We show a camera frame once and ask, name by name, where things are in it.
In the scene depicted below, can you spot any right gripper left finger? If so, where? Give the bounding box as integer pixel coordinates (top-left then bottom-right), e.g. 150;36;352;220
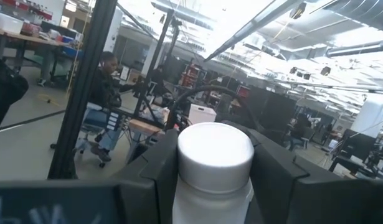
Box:
118;129;179;224

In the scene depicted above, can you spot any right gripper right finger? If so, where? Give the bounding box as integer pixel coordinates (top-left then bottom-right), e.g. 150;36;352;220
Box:
247;129;310;224

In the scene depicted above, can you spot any white pill bottle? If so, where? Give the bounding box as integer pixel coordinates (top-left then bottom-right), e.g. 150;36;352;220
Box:
171;121;256;224

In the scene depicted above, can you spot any person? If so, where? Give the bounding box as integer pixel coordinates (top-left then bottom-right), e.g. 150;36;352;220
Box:
286;113;316;151
149;63;174;98
82;51;142;162

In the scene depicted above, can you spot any white box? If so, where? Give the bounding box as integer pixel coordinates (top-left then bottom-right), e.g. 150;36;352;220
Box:
187;103;217;125

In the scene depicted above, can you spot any office chair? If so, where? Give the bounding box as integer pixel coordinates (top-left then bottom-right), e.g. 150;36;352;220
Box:
49;102;130;169

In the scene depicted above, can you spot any black monitor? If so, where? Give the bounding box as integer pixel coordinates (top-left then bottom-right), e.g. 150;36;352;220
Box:
328;129;379;175

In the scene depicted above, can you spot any red shelf rack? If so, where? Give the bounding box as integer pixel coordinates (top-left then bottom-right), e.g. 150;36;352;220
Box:
180;63;207;90

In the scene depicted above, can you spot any white cylinder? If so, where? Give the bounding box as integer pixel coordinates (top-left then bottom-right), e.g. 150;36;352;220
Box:
349;101;383;139

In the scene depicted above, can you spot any wooden workbench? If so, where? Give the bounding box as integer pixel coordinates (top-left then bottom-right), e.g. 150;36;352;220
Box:
0;26;83;82

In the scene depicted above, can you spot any white storage tub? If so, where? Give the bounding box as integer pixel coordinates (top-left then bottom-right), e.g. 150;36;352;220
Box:
0;11;24;34

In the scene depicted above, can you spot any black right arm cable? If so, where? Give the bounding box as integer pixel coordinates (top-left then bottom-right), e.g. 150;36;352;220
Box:
166;84;260;131

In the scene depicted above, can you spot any thin black post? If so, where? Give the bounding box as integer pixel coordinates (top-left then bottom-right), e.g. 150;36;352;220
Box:
133;9;176;119

